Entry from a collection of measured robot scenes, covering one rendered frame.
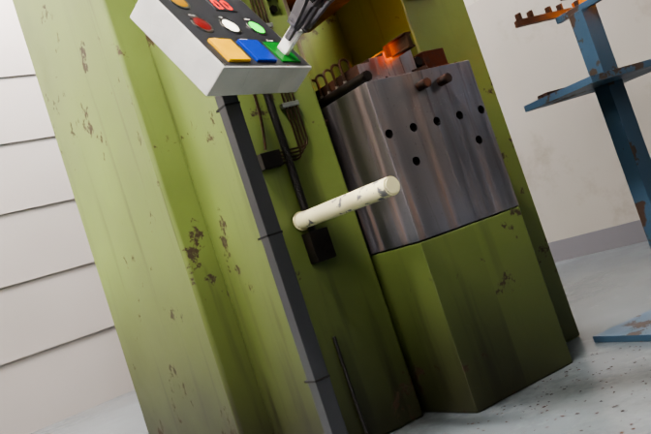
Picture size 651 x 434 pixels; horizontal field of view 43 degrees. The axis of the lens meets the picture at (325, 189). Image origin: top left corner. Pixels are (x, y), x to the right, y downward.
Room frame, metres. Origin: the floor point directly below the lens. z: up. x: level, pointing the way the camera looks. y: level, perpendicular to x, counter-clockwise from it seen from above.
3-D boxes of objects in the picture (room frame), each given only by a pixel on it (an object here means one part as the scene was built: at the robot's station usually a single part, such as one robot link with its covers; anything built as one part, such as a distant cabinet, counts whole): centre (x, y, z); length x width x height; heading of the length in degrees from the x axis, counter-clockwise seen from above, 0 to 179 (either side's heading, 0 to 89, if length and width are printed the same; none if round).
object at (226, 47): (1.77, 0.11, 1.01); 0.07 x 0.05 x 0.07; 147
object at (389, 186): (2.03, -0.03, 0.62); 0.44 x 0.05 x 0.05; 32
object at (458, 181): (2.50, -0.20, 0.69); 0.56 x 0.38 x 0.45; 32
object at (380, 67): (2.47, -0.16, 0.96); 0.42 x 0.20 x 0.09; 32
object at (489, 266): (2.50, -0.20, 0.23); 0.56 x 0.38 x 0.47; 32
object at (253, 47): (1.85, 0.05, 1.01); 0.07 x 0.05 x 0.07; 147
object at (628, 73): (2.43, -0.89, 0.74); 0.40 x 0.30 x 0.02; 115
